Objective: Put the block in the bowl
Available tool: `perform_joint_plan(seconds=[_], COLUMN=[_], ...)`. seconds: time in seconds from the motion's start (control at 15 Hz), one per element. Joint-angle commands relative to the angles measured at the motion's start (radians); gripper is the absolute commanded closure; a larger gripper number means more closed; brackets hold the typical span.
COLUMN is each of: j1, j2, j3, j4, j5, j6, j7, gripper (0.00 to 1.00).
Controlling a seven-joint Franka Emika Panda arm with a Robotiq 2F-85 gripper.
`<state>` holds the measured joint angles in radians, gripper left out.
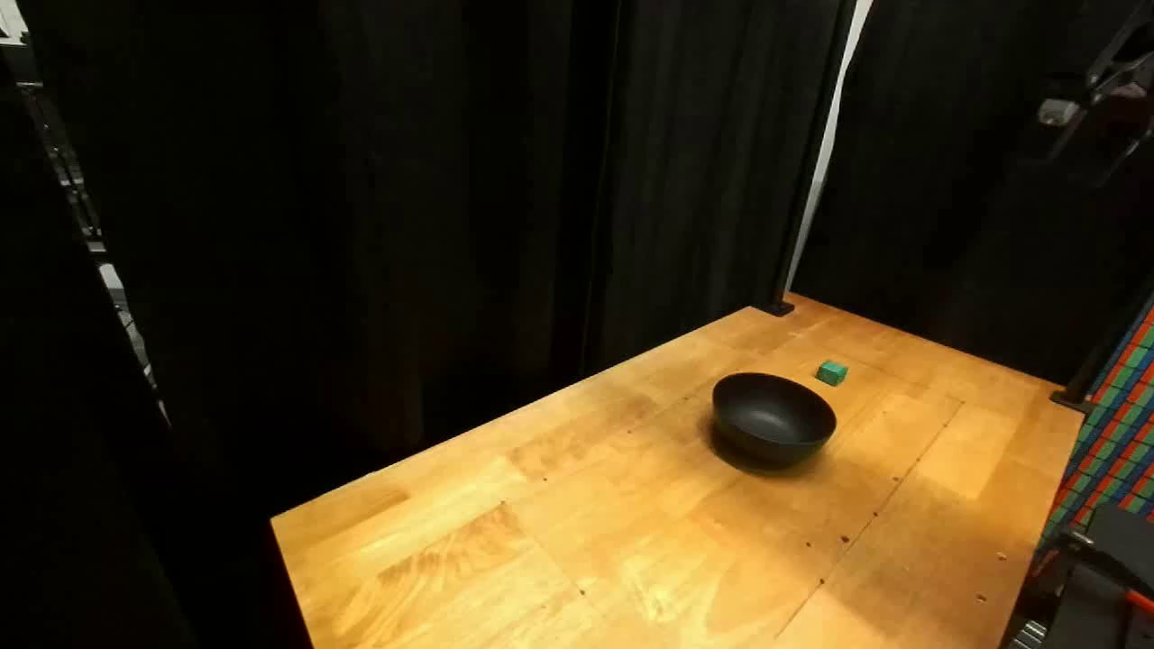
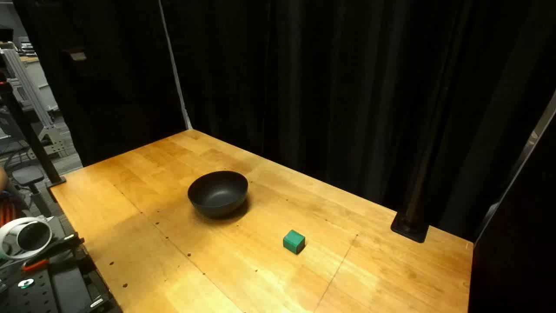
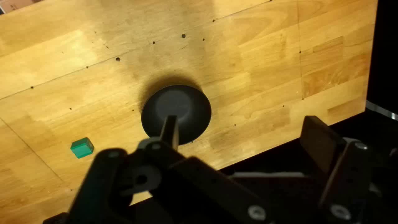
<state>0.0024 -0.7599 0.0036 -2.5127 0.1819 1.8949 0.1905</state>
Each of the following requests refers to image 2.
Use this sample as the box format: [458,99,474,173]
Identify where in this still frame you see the black bowl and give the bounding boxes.
[187,170,249,219]

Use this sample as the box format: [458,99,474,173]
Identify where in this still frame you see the green block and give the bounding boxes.
[283,230,306,255]

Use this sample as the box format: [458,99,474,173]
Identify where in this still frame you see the black curtain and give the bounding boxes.
[13,0,556,243]

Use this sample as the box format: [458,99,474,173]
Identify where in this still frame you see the black pole with base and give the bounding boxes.
[390,130,435,243]
[0,80,66,189]

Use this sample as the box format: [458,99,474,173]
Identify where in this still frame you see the black stool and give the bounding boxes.
[12,167,53,217]

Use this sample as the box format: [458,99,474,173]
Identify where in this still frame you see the black perforated plate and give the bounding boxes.
[0,269,59,313]

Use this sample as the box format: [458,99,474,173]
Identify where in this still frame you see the white cable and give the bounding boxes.
[157,0,193,130]

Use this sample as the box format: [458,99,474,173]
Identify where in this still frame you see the aluminium frame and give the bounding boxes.
[0,42,66,158]

